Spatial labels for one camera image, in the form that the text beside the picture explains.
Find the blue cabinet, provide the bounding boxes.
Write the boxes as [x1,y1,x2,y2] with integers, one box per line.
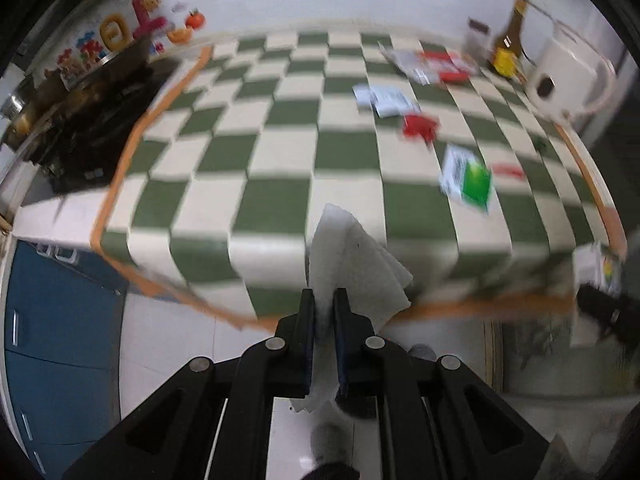
[2,237,129,479]

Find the metal pot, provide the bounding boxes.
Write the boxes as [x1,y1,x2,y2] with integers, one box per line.
[1,91,27,122]

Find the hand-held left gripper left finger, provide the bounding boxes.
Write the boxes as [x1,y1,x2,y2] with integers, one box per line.
[62,287,317,480]

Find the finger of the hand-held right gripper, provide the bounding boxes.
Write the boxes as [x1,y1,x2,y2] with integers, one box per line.
[575,282,640,347]

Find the brown bottle yellow label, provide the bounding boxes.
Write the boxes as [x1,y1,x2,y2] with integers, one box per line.
[491,0,532,79]

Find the colourful wall stickers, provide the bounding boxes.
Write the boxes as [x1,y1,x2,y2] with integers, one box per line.
[44,0,207,87]

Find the black gas stove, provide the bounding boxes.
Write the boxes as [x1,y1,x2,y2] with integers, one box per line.
[29,40,182,195]

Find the clear glass jar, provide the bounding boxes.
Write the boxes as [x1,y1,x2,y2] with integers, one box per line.
[465,17,494,62]

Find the small flat red wrapper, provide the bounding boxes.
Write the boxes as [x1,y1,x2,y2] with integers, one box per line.
[492,162,527,182]

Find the beige waste bin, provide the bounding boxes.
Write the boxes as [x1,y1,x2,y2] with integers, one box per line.
[484,317,640,403]

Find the small white carton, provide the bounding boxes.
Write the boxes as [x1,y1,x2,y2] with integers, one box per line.
[570,241,624,295]

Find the white paper tissue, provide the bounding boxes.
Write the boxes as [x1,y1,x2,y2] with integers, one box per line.
[291,203,414,414]

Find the red white packet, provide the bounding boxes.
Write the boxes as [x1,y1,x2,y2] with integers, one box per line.
[421,51,480,84]

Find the green cream checkered tablecloth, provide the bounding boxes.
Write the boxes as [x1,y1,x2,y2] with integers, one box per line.
[90,30,629,333]

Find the crumpled red wrapper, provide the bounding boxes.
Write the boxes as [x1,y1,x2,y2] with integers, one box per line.
[401,113,442,145]

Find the green white packet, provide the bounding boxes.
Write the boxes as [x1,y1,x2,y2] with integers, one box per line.
[438,144,497,215]

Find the clear plastic wrapper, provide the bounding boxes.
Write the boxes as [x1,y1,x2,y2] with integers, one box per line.
[381,46,437,86]

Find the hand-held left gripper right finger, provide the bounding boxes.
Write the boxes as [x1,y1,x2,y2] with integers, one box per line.
[333,287,551,480]

